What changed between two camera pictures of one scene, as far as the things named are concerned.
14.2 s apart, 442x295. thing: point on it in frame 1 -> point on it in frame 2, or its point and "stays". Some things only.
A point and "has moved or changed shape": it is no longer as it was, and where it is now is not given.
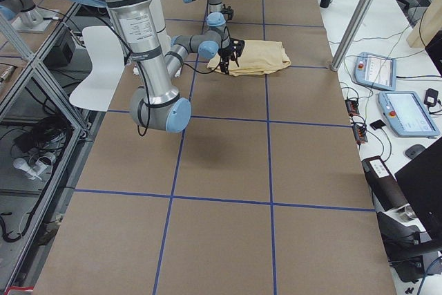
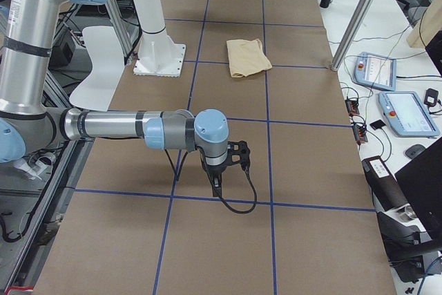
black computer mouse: (414, 150) stays
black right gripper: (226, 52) -> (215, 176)
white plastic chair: (108, 61) stays
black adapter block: (431, 97) stays
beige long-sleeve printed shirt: (255, 56) has moved or changed shape
